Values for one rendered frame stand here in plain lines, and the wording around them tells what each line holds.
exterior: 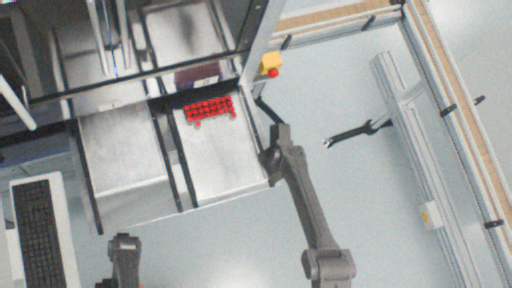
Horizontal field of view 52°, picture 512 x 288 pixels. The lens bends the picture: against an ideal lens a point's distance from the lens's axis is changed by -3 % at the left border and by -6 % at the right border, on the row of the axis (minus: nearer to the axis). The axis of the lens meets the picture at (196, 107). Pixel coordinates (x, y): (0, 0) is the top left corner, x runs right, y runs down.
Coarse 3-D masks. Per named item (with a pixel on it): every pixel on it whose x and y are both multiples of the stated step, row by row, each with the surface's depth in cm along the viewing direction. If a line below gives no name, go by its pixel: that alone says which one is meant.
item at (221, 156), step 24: (240, 96) 203; (216, 120) 203; (240, 120) 203; (192, 144) 199; (216, 144) 200; (240, 144) 200; (192, 168) 196; (216, 168) 197; (240, 168) 197; (216, 192) 193
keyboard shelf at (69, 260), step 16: (32, 176) 199; (48, 176) 200; (64, 192) 199; (64, 208) 196; (16, 224) 193; (64, 224) 194; (16, 240) 192; (64, 240) 192; (16, 256) 190; (64, 256) 191; (16, 272) 188
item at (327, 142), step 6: (372, 120) 287; (390, 120) 290; (366, 126) 286; (384, 126) 288; (390, 126) 291; (348, 132) 287; (354, 132) 286; (360, 132) 286; (366, 132) 287; (372, 132) 285; (330, 138) 289; (336, 138) 288; (342, 138) 287; (348, 138) 288; (324, 144) 294; (330, 144) 294
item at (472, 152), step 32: (416, 0) 220; (416, 32) 215; (416, 64) 219; (448, 64) 212; (448, 96) 207; (480, 96) 201; (448, 128) 207; (480, 128) 200; (480, 160) 195; (480, 192) 195; (480, 224) 199
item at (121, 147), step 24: (96, 120) 200; (120, 120) 200; (144, 120) 201; (96, 144) 197; (120, 144) 197; (144, 144) 198; (96, 168) 194; (120, 168) 195; (144, 168) 195; (96, 192) 188
